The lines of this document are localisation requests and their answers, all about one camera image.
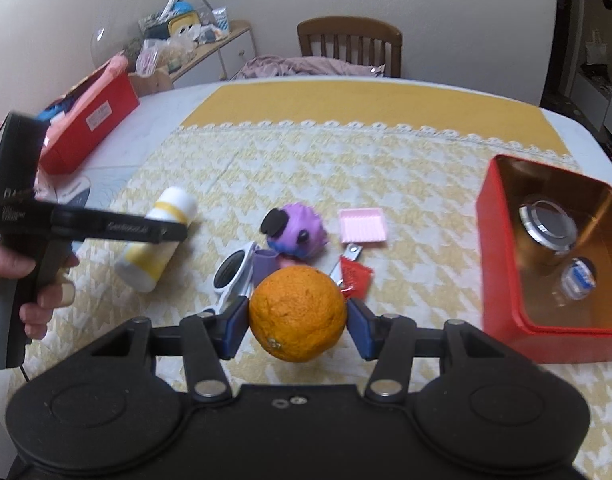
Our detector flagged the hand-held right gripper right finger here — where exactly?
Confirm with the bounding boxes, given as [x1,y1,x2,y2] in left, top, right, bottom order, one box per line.
[346,298,492,402]

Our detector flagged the blue and yellow box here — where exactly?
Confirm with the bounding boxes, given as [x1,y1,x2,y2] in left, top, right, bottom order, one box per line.
[166,0,203,38]

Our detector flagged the clear plastic bag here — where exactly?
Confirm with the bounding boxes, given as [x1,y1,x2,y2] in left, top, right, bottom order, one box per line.
[134,35,197,75]

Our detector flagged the white tote bag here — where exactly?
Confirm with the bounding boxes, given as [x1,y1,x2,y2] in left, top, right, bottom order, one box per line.
[585,30,610,67]

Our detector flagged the small purple cup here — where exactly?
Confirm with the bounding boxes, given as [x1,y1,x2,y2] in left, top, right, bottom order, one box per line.
[253,248,287,287]

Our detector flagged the small white carton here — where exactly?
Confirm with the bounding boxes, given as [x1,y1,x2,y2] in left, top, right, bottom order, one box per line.
[212,7,232,37]

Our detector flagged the yellow houndstooth tablecloth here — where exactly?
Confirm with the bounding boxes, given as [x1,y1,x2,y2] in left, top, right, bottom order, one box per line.
[8,119,612,480]

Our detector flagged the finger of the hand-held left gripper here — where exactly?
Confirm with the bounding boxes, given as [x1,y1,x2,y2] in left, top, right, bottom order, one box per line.
[50,205,188,247]

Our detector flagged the white plastic utensils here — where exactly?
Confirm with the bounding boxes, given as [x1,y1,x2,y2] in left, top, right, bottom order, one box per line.
[202,241,259,317]

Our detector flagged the wooden chair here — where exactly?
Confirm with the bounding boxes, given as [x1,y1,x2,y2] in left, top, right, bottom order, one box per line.
[296,17,403,79]

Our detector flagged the small cardboard box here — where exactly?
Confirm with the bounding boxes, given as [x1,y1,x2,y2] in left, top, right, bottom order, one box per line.
[128,67,175,99]

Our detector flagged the red paper packet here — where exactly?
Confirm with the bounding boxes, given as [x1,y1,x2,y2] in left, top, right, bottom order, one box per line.
[336,255,375,295]

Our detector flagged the long red box pink lid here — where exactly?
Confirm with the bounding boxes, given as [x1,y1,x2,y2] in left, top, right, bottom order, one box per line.
[38,54,141,176]

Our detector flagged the orange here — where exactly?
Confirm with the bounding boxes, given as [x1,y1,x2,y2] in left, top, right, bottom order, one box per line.
[249,267,347,364]

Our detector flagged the person's left hand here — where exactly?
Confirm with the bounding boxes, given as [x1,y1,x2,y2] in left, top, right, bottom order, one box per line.
[0,247,79,341]

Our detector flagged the small white side table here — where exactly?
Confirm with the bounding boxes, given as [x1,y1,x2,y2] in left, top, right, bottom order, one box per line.
[167,20,259,84]

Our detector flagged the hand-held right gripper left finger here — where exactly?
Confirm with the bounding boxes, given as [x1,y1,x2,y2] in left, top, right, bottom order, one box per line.
[92,296,250,402]

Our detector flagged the open shelf unit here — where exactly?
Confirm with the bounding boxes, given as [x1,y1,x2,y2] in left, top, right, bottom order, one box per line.
[568,0,612,137]

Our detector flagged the yellow and white bottle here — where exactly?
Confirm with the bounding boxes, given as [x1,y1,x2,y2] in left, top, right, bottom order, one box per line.
[116,186,197,294]

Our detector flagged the mauve cloth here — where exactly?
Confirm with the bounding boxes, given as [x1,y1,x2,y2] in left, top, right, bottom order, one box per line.
[235,55,387,81]

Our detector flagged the plain yellow tablecloth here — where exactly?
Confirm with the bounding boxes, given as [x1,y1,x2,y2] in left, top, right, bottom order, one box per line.
[180,82,578,167]

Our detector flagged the purple plush toy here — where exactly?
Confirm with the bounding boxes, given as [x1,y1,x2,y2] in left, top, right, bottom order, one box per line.
[258,203,329,261]

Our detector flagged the red tin box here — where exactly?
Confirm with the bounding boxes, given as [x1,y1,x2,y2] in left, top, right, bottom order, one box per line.
[475,154,612,365]

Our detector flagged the small clear jar blue label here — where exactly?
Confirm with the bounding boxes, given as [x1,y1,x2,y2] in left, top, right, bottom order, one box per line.
[556,257,598,304]

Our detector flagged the pink ribbed tray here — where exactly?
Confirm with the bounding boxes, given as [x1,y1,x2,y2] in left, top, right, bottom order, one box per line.
[337,206,389,248]

